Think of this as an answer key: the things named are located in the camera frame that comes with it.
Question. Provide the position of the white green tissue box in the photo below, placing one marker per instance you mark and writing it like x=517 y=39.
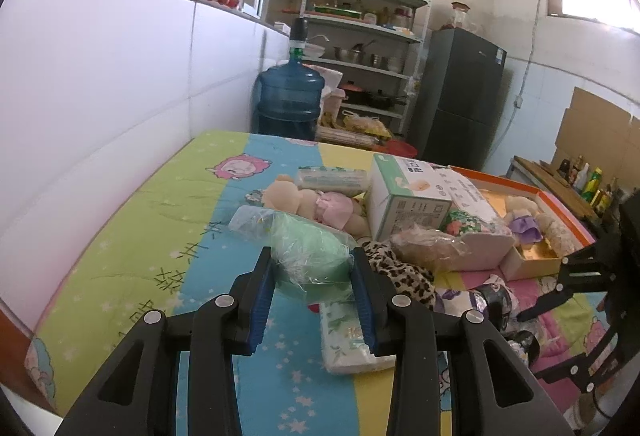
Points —
x=403 y=192

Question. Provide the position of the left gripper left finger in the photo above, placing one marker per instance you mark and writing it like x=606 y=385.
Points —
x=135 y=390

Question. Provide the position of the leopard print cloth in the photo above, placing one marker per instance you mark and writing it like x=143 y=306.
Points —
x=414 y=281

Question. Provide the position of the green soft item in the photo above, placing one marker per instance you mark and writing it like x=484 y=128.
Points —
x=313 y=262

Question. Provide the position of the metal kitchen shelf rack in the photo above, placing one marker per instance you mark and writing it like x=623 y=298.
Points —
x=376 y=46

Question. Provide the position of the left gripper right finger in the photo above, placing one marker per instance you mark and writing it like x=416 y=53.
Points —
x=492 y=391

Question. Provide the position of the dark grey refrigerator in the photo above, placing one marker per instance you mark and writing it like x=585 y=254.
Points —
x=463 y=98

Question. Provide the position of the brown item in plastic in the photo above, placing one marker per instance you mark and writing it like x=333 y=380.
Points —
x=429 y=248

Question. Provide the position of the teddy bear pink dress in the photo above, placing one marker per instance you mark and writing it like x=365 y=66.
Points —
x=328 y=208

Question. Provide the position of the blue water jug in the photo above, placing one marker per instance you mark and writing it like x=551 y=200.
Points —
x=288 y=96

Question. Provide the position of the teddy bear purple dress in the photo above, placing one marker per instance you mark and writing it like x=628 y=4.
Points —
x=520 y=217

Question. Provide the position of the floral wet wipes pack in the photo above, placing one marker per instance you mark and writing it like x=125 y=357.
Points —
x=482 y=238

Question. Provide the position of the orange shallow cardboard box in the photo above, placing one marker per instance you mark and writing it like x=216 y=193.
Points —
x=527 y=261

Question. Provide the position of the white floral tissue pack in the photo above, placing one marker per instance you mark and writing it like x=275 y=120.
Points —
x=343 y=348

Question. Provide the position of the green dish soap bottle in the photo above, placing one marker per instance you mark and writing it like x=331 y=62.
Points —
x=592 y=186

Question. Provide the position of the red plastic basket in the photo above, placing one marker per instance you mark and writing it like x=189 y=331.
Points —
x=396 y=147

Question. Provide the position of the clear tube green pack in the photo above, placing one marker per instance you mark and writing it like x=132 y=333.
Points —
x=349 y=182

